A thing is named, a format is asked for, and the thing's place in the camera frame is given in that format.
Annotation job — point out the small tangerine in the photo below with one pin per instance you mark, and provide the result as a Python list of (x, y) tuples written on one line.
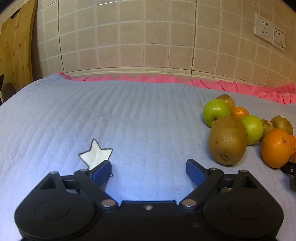
[(240, 112)]

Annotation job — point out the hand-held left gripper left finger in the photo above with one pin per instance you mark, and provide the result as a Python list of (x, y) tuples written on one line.
[(101, 172)]

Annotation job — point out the wooden cutting board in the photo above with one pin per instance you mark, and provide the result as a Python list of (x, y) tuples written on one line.
[(16, 46)]

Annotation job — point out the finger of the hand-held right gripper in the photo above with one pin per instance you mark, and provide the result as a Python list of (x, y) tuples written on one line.
[(290, 170)]

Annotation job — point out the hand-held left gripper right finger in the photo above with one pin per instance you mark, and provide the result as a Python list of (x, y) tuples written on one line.
[(195, 171)]

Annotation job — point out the blue quilted blanket pink ruffle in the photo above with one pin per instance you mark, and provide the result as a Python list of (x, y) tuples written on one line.
[(138, 115)]

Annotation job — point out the large brown kiwi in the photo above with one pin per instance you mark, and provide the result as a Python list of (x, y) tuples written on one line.
[(227, 141)]

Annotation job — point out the large orange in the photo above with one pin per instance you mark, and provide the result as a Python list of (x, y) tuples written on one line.
[(275, 148)]

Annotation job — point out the small brown kiwi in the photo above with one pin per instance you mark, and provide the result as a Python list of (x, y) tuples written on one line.
[(267, 126)]

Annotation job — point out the green apple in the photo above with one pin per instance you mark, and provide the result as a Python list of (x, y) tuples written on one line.
[(216, 112), (254, 129)]

